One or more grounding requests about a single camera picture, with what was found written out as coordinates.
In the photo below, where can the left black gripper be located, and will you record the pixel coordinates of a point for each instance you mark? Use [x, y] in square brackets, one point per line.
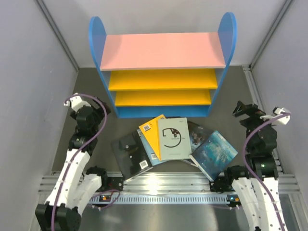
[100, 111]

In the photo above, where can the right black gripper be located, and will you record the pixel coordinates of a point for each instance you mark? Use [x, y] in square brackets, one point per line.
[251, 109]

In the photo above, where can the yellow book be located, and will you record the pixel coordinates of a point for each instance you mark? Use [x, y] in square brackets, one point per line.
[150, 131]

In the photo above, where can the black glossy book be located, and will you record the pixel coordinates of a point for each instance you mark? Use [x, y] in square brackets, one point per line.
[131, 156]

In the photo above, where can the purple Robinson Crusoe book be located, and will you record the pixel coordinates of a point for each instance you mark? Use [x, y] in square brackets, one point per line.
[176, 120]

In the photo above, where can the light blue book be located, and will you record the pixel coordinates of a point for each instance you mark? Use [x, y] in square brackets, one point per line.
[151, 154]

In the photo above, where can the grey-green book with black arc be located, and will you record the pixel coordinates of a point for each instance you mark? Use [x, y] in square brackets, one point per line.
[174, 140]

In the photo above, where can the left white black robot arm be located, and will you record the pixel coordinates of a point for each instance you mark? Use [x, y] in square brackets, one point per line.
[63, 208]

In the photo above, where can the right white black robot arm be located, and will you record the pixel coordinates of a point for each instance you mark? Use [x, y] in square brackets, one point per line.
[256, 182]

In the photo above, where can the teal blue cover book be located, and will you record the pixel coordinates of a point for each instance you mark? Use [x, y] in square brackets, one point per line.
[213, 156]

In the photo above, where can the dark Wuthering Heights book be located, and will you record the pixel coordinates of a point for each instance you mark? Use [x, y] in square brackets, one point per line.
[198, 135]

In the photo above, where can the blue pink yellow shelf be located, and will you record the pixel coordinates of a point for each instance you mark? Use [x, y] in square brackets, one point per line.
[174, 74]

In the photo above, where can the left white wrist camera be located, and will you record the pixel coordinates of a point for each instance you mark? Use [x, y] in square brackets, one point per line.
[75, 103]

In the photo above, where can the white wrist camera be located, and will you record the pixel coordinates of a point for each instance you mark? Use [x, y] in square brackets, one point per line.
[75, 103]
[279, 116]

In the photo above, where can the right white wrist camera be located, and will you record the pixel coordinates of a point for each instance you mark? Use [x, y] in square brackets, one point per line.
[279, 116]

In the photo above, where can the perforated grey cable duct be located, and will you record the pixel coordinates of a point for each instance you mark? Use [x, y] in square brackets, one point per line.
[129, 199]

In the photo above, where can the aluminium mounting rail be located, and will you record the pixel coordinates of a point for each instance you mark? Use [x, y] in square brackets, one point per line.
[155, 183]

